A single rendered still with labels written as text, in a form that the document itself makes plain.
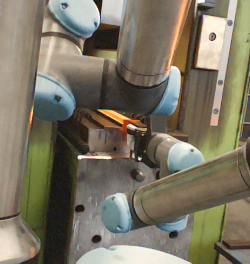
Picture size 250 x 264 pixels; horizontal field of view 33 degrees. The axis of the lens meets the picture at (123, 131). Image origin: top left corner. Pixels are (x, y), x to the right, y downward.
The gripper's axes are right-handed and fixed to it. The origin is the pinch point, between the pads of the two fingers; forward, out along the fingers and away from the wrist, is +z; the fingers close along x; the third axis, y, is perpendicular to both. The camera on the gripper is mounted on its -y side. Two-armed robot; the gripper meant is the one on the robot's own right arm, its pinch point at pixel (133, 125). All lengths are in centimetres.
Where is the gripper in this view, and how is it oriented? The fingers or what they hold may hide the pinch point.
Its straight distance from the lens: 118.0
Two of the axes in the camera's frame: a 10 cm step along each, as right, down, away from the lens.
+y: -1.1, 9.8, 1.6
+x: 9.4, 0.6, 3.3
